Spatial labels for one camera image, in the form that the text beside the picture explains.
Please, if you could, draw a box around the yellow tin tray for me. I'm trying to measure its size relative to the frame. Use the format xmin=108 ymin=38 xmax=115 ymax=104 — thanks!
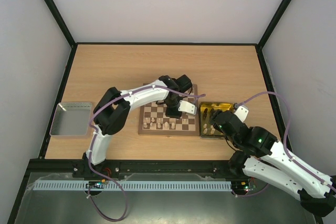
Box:
xmin=198 ymin=102 xmax=234 ymax=139

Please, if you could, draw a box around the wooden chess board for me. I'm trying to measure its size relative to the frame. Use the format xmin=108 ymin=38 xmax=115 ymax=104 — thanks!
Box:
xmin=138 ymin=83 xmax=199 ymax=137

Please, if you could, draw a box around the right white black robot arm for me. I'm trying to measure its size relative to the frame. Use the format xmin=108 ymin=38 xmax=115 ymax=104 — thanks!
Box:
xmin=209 ymin=110 xmax=335 ymax=217

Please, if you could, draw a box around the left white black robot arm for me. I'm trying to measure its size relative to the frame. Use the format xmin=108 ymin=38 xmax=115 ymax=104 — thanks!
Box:
xmin=86 ymin=75 xmax=199 ymax=165

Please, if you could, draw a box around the clear plastic sheet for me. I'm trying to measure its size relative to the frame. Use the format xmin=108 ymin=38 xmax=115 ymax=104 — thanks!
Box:
xmin=15 ymin=173 xmax=314 ymax=223

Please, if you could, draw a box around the silver metal tray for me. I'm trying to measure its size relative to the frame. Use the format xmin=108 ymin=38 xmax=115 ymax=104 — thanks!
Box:
xmin=49 ymin=102 xmax=92 ymax=138

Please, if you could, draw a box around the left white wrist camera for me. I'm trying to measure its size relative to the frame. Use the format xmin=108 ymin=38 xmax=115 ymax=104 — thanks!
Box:
xmin=178 ymin=100 xmax=197 ymax=115

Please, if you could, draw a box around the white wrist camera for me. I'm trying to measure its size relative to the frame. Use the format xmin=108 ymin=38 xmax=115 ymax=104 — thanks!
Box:
xmin=178 ymin=100 xmax=197 ymax=115
xmin=234 ymin=104 xmax=249 ymax=122

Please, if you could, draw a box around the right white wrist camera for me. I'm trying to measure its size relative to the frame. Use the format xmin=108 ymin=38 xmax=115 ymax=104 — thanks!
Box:
xmin=234 ymin=104 xmax=249 ymax=122

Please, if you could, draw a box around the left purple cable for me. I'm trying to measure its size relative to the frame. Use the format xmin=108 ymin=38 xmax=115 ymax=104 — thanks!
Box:
xmin=88 ymin=85 xmax=206 ymax=221

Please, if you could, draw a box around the black aluminium frame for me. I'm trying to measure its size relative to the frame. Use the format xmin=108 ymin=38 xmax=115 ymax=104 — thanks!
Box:
xmin=5 ymin=0 xmax=325 ymax=224

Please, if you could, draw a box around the grey slotted cable duct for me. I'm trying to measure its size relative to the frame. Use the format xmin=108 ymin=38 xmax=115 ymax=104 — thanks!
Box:
xmin=33 ymin=180 xmax=232 ymax=191

